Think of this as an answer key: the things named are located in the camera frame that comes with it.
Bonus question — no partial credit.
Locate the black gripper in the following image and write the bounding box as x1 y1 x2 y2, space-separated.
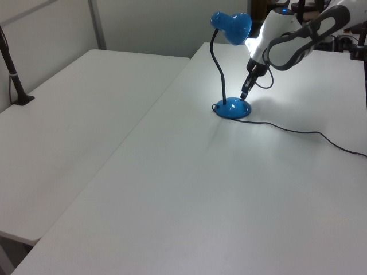
240 58 269 101

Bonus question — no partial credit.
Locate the blue gooseneck desk lamp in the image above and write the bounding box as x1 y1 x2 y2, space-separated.
210 11 253 120

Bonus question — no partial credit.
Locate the background lab equipment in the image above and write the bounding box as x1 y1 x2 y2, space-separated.
315 27 352 53

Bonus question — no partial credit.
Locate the black pole with clamp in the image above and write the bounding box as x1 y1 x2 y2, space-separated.
348 15 367 61

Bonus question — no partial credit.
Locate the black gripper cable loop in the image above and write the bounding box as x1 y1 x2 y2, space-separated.
254 67 274 90

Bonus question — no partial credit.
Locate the black lamp power cable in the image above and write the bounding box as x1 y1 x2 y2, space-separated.
229 117 367 158

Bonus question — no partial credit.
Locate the black camera pole with base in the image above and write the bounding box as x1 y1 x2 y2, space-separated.
0 25 36 107

